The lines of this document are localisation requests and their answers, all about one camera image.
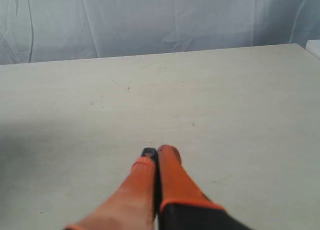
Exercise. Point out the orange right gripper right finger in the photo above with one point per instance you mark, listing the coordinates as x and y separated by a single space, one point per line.
183 204

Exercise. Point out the white box at table edge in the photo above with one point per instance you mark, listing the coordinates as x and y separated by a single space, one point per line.
313 46

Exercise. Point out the white backdrop cloth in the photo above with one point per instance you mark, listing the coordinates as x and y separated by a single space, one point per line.
51 30

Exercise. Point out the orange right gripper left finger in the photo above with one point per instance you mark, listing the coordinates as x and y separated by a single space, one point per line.
132 205

